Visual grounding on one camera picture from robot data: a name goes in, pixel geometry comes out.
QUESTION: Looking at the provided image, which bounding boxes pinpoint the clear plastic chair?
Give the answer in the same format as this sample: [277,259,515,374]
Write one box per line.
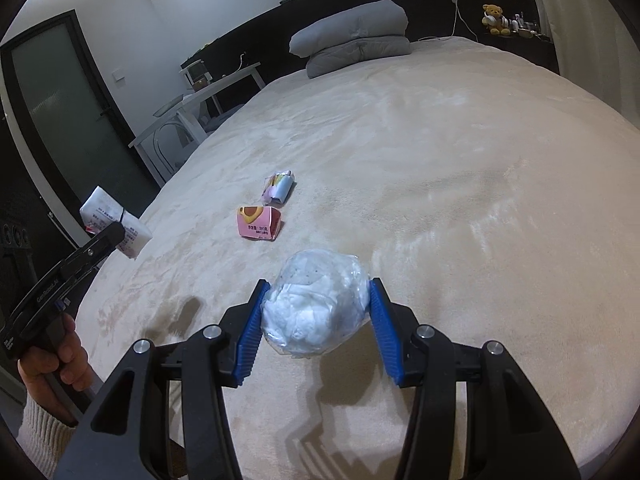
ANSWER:
[152,119,193,173]

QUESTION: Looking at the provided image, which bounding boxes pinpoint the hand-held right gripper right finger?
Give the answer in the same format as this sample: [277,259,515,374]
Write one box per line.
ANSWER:
[369,277,583,480]

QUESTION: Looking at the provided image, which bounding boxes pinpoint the white desk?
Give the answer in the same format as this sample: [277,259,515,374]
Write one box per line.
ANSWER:
[177,61,264,117]

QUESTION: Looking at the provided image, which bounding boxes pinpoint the white plastic bag ball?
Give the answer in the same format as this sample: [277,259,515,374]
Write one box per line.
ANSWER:
[260,249,372,360]

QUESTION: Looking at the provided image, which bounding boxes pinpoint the pastel snack packet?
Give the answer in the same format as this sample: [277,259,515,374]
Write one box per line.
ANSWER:
[262,170,296,208]

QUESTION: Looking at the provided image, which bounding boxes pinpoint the black nightstand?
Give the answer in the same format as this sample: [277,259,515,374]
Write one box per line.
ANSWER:
[475,30,560,74]

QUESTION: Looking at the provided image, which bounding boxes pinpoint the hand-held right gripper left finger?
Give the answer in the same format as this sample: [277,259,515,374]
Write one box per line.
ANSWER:
[52,278,272,480]

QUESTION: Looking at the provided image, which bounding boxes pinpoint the white desktop appliance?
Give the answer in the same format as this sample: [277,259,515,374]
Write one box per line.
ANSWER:
[181,59,215,93]

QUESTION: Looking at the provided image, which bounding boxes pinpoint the person's left hand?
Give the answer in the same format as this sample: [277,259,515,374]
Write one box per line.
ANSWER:
[17,316,97,427]

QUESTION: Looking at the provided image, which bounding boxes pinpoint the toiletry bottles cluster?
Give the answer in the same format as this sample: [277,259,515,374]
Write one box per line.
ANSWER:
[509,10,545,40]

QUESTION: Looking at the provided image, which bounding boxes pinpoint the white table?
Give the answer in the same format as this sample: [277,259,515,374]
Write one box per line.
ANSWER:
[128,94,223,187]

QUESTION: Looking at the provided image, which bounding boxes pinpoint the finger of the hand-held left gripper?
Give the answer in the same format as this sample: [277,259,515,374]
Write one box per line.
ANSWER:
[67,220,127,281]

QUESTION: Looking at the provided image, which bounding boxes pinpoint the pink paper carton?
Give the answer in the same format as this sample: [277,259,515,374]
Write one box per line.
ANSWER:
[236,204,284,242]

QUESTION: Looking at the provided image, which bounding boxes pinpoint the white tissue pack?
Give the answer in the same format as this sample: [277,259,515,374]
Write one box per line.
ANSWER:
[79,186,154,261]

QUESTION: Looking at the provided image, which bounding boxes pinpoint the black headboard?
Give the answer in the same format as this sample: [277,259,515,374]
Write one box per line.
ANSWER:
[187,0,560,102]

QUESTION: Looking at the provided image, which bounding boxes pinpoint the frosted glass door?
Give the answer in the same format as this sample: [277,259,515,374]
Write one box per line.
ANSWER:
[0,10,161,221]

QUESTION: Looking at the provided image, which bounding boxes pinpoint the brown teddy bear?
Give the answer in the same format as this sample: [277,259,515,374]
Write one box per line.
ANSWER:
[481,4,512,37]

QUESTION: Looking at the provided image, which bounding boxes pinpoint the person's left forearm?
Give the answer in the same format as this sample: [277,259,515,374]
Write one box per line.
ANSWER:
[19,396,77,480]

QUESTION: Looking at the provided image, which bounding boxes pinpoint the cream plush blanket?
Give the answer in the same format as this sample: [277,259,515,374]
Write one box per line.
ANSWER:
[82,35,640,480]

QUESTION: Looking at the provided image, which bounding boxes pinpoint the grey folded duvet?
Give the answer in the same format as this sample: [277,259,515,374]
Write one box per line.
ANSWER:
[289,0,412,79]

